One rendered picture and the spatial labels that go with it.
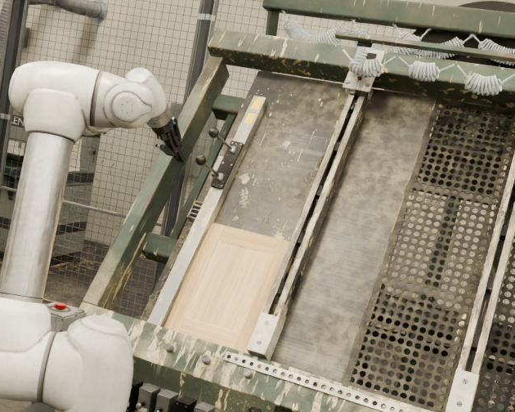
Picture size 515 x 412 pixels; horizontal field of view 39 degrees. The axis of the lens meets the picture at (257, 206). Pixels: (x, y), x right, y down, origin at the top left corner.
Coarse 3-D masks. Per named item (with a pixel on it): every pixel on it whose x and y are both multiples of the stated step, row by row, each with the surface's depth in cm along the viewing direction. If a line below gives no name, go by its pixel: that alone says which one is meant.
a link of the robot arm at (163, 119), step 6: (168, 108) 233; (162, 114) 229; (168, 114) 232; (150, 120) 230; (156, 120) 230; (162, 120) 231; (168, 120) 233; (150, 126) 234; (156, 126) 232; (162, 126) 233
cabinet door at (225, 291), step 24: (216, 240) 247; (240, 240) 245; (264, 240) 243; (192, 264) 244; (216, 264) 243; (240, 264) 241; (264, 264) 239; (192, 288) 240; (216, 288) 238; (240, 288) 236; (264, 288) 234; (192, 312) 235; (216, 312) 234; (240, 312) 232; (216, 336) 229; (240, 336) 227
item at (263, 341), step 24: (360, 48) 248; (360, 96) 259; (360, 120) 260; (336, 144) 251; (336, 168) 245; (312, 192) 243; (312, 216) 238; (312, 240) 237; (288, 264) 231; (288, 288) 226; (264, 312) 224; (288, 312) 229; (264, 336) 220
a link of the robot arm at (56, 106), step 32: (32, 64) 165; (64, 64) 166; (32, 96) 162; (64, 96) 163; (32, 128) 163; (64, 128) 163; (32, 160) 162; (64, 160) 165; (32, 192) 161; (32, 224) 160; (32, 256) 159; (0, 288) 159; (32, 288) 159; (0, 320) 154; (32, 320) 156; (0, 352) 153; (32, 352) 154; (0, 384) 153; (32, 384) 153
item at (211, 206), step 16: (256, 96) 274; (256, 112) 270; (240, 128) 267; (256, 128) 270; (240, 160) 264; (208, 192) 256; (224, 192) 256; (208, 208) 252; (208, 224) 250; (192, 240) 247; (192, 256) 244; (176, 272) 242; (176, 288) 239; (160, 304) 237; (160, 320) 234
